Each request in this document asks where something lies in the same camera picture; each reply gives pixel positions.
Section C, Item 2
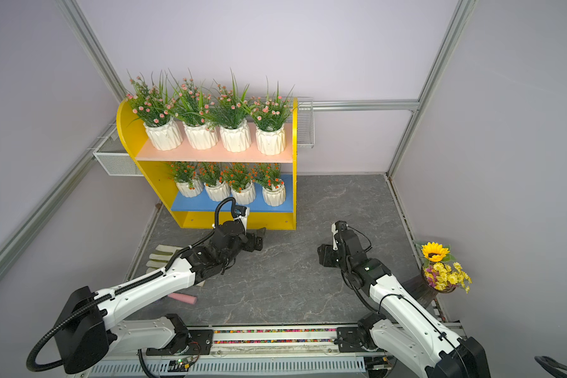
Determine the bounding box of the yellow rack with shelves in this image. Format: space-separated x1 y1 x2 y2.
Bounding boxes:
116 101 299 230

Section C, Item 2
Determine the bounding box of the pink flower pot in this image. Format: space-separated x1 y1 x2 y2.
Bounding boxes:
169 77 218 151
249 85 294 156
209 72 251 153
126 72 183 151

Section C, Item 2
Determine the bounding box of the purple trowel pink handle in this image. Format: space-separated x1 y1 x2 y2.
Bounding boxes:
168 293 198 305

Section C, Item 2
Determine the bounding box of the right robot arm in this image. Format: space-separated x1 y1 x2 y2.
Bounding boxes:
318 220 491 377

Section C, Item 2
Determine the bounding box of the beige gardening glove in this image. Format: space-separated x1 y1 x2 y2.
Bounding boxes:
146 245 205 291

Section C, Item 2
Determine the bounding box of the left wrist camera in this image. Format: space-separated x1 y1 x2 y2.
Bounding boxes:
231 204 250 232

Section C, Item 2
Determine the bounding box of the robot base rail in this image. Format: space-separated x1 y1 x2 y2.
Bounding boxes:
65 322 485 378

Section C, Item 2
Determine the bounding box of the orange flower pot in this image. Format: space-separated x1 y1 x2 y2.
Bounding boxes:
169 162 203 198
251 163 286 207
198 162 231 203
222 162 256 206

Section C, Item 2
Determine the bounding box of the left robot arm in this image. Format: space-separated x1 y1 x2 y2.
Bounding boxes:
26 197 266 374

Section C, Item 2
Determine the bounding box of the sunflower bouquet in basket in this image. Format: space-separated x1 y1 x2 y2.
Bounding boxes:
416 242 473 294

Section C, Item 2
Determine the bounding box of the white wire basket rear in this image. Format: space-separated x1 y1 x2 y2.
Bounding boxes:
297 97 315 148

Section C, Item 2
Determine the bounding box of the white mesh basket left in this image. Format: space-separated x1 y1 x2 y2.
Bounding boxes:
93 120 143 177

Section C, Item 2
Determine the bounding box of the black cable bottom right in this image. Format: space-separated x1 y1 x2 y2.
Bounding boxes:
535 355 567 378

